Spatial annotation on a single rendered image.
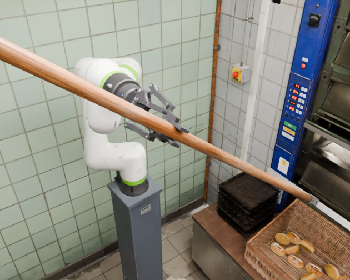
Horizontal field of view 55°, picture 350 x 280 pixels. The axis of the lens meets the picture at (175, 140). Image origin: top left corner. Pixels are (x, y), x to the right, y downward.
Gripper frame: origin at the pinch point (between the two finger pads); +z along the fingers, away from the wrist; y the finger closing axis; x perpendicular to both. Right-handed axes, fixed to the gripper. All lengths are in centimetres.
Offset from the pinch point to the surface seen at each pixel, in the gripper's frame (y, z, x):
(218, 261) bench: 74, -44, -154
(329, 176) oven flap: -13, -17, -153
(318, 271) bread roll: 36, 7, -160
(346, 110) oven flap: -46, -19, -122
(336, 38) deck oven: -71, -36, -102
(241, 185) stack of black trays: 22, -57, -145
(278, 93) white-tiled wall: -40, -62, -129
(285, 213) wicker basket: 20, -27, -158
